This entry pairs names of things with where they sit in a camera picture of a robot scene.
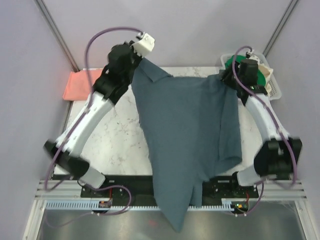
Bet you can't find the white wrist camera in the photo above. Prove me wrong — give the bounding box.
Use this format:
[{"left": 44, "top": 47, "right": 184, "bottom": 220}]
[
  {"left": 245, "top": 49, "right": 261, "bottom": 64},
  {"left": 131, "top": 32, "right": 156, "bottom": 58}
]

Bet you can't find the aluminium front rail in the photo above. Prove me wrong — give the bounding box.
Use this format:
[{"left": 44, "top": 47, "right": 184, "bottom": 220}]
[{"left": 35, "top": 180, "right": 307, "bottom": 201}]

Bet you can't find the aluminium frame post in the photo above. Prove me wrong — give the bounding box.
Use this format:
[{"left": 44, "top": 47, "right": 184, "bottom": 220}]
[
  {"left": 34, "top": 0, "right": 80, "bottom": 72},
  {"left": 262, "top": 0, "right": 300, "bottom": 57}
]

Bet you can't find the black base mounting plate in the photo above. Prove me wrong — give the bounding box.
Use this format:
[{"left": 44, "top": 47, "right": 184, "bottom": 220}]
[{"left": 80, "top": 175, "right": 259, "bottom": 207}]

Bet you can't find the white plastic laundry basket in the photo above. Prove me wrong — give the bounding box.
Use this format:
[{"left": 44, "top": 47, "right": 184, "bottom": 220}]
[{"left": 220, "top": 51, "right": 282, "bottom": 100}]

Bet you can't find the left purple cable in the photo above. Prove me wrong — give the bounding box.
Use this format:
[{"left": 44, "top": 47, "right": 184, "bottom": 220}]
[{"left": 43, "top": 25, "right": 146, "bottom": 192}]

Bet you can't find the right aluminium frame post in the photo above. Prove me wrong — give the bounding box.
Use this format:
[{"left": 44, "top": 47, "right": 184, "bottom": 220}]
[{"left": 262, "top": 0, "right": 300, "bottom": 57}]

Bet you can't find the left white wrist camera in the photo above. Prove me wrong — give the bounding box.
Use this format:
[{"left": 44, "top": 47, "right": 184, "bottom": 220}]
[{"left": 131, "top": 32, "right": 156, "bottom": 58}]

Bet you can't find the left aluminium frame post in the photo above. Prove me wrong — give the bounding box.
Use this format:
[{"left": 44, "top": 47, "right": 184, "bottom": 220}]
[{"left": 34, "top": 0, "right": 80, "bottom": 72}]

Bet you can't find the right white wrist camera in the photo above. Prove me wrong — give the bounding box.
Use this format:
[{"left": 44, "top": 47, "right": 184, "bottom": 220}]
[{"left": 245, "top": 49, "right": 261, "bottom": 64}]

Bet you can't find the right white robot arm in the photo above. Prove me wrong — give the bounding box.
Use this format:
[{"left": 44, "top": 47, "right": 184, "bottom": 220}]
[{"left": 221, "top": 57, "right": 303, "bottom": 197}]

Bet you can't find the folded salmon pink t-shirt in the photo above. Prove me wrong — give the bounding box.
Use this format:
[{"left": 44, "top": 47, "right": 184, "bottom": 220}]
[{"left": 62, "top": 69, "right": 91, "bottom": 102}]

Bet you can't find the green t-shirt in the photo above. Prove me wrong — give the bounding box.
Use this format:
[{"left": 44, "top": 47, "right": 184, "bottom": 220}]
[{"left": 221, "top": 55, "right": 266, "bottom": 90}]

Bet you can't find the white slotted cable duct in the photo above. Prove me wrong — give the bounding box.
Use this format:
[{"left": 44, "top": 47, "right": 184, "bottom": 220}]
[{"left": 45, "top": 198, "right": 248, "bottom": 212}]

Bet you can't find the blue-grey t-shirt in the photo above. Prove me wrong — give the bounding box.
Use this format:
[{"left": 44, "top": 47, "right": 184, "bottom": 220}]
[{"left": 131, "top": 59, "right": 242, "bottom": 232}]

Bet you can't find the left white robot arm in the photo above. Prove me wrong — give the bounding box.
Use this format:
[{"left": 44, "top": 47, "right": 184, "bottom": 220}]
[{"left": 44, "top": 40, "right": 155, "bottom": 197}]

